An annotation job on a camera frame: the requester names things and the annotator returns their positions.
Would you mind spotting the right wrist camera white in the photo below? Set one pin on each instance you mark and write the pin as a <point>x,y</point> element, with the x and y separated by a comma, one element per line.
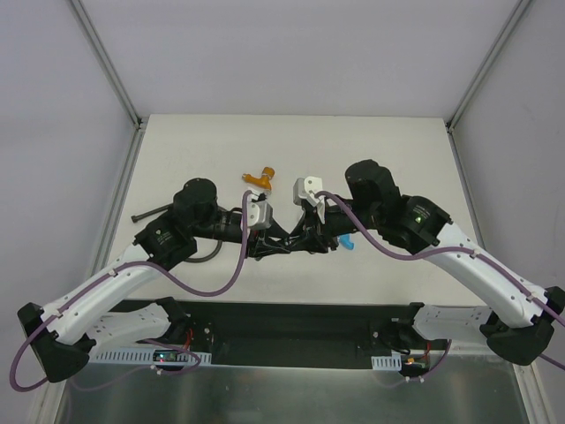
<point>307,190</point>

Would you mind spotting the left aluminium frame post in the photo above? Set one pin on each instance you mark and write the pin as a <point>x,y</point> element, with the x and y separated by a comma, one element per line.
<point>102,57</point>

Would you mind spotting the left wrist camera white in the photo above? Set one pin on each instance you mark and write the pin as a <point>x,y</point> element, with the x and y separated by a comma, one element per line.
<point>259,212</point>

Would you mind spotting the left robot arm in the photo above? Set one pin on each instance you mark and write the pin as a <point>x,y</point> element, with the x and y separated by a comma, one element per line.
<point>68,332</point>

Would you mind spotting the blue plastic faucet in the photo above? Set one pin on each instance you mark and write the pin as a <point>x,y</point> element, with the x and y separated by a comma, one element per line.
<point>346,242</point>

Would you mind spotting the right aluminium frame post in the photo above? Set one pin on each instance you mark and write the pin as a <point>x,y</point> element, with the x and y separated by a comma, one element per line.
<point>500,42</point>

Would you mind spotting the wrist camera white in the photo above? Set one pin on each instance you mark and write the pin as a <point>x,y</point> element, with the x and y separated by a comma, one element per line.
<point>259,212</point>
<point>307,190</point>

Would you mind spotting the orange plastic faucet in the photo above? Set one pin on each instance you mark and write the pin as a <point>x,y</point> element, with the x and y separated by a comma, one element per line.
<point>263,182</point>

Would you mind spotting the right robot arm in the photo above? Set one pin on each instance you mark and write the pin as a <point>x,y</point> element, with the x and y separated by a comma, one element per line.
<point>517,319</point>

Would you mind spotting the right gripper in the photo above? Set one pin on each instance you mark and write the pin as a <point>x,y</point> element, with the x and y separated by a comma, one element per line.
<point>320,231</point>

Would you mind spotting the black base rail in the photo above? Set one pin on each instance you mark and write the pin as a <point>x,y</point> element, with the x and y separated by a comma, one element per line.
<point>299,335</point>

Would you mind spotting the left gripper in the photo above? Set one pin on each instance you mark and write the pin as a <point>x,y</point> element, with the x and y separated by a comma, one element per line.
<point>257,243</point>

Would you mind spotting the aluminium frame post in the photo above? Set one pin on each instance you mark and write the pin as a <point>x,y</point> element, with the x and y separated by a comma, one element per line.
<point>102,57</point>
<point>500,42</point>

